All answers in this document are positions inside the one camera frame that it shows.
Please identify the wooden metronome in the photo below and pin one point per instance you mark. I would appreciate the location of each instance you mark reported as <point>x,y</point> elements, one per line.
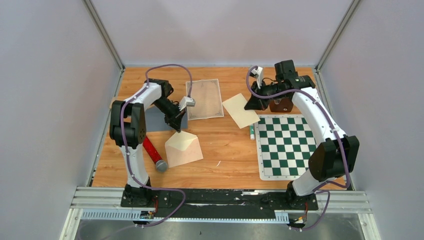
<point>283,105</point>

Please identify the cream pink envelope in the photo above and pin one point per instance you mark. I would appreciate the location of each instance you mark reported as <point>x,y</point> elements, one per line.
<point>182,148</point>

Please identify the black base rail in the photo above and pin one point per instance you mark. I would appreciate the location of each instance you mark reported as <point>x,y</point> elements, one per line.
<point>217,203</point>

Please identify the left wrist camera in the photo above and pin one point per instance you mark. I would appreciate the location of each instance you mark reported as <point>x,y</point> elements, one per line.
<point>186,102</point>

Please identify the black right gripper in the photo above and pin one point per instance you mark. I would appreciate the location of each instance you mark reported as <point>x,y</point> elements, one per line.
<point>256,103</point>

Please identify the cream letter paper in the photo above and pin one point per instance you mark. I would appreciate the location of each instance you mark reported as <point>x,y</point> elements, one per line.
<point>235,106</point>

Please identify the red microphone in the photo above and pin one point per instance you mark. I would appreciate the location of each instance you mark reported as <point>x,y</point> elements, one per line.
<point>160,165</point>

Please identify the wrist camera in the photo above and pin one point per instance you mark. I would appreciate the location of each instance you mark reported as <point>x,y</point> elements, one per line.
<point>186,102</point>
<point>257,73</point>

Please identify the grey envelope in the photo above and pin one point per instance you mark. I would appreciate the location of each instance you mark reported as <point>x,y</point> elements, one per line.
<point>156,120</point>

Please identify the green white chessboard mat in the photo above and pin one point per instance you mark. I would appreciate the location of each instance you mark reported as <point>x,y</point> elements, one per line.
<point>284,144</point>

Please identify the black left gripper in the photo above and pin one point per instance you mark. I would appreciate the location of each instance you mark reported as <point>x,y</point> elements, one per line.
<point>175,121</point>

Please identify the green white glue stick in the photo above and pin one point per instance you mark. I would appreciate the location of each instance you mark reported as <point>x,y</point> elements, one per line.
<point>252,132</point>

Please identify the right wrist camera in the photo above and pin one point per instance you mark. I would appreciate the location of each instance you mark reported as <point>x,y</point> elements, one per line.
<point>257,73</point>

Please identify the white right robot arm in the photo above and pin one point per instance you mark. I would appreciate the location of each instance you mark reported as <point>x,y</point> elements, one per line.
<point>334,158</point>

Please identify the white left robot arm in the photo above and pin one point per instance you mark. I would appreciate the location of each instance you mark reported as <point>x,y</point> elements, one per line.
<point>128,129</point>

